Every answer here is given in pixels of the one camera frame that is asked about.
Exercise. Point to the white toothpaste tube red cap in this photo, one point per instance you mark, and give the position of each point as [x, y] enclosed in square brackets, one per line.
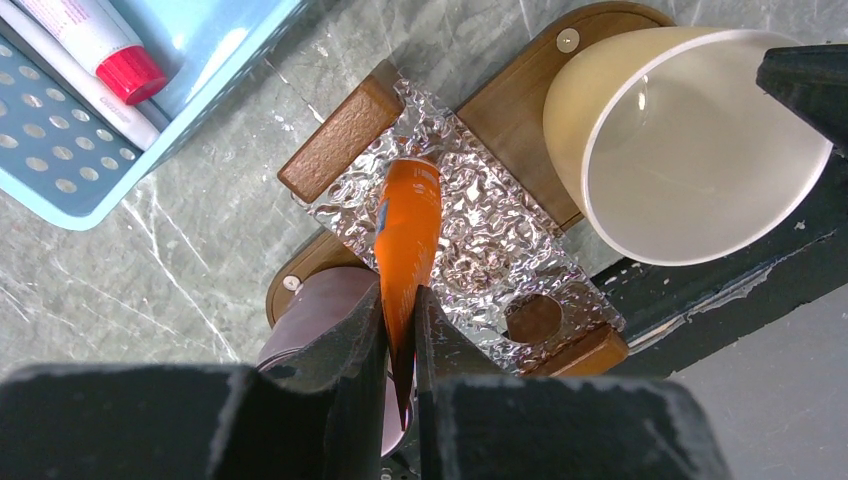
[103, 43]

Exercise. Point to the brown oval wooden tray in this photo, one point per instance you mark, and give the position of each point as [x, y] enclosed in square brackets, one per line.
[505, 114]

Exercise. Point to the yellow mug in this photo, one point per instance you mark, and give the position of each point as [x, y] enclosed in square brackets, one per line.
[670, 149]

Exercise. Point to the clear acrylic holder wooden base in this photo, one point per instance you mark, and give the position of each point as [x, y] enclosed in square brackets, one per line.
[501, 272]

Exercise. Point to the purple grey mug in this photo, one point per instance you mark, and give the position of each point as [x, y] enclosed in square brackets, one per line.
[326, 298]

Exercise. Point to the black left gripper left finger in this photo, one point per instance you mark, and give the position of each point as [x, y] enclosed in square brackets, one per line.
[317, 415]

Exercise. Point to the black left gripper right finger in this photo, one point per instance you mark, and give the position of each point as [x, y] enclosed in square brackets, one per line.
[479, 422]

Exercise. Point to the orange toothpaste tube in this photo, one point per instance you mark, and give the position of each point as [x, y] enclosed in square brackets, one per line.
[408, 228]

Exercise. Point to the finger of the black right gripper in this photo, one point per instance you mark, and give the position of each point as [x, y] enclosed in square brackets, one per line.
[810, 81]

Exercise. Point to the light blue plastic basket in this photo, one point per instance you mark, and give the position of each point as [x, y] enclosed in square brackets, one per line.
[71, 168]

